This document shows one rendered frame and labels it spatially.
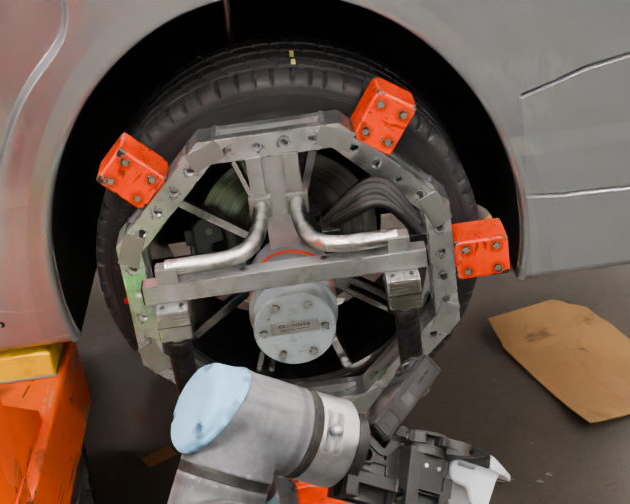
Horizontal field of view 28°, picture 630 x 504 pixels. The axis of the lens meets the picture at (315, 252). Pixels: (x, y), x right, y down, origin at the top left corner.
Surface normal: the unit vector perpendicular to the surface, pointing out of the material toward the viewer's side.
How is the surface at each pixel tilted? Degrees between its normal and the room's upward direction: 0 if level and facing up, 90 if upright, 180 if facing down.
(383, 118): 90
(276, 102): 90
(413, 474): 58
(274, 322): 90
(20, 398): 0
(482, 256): 90
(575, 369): 1
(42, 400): 0
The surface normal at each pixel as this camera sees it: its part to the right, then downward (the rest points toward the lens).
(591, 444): -0.13, -0.88
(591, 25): 0.05, 0.45
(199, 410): -0.83, -0.39
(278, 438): 0.36, 0.25
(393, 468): 0.51, -0.25
